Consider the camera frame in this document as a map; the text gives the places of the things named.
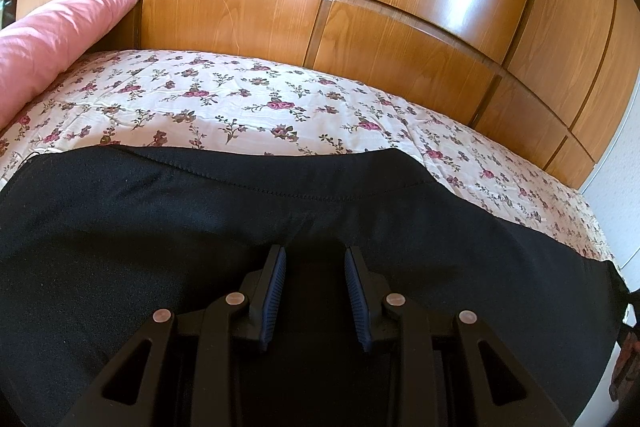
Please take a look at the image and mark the pink pillow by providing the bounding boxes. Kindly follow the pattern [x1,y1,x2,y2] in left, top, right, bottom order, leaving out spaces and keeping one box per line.
[0,0,139,127]

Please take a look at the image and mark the black pants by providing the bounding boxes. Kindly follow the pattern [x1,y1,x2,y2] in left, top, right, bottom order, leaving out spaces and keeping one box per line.
[1,145,632,426]

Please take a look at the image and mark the window with wooden frame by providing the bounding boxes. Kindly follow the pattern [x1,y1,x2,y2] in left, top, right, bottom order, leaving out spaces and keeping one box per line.
[0,0,16,28]

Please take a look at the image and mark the floral bedspread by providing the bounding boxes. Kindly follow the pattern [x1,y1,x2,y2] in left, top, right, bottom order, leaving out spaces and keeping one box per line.
[1,50,613,261]

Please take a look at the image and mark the red floral rug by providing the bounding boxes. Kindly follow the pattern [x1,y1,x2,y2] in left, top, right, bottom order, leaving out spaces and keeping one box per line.
[608,288,640,403]

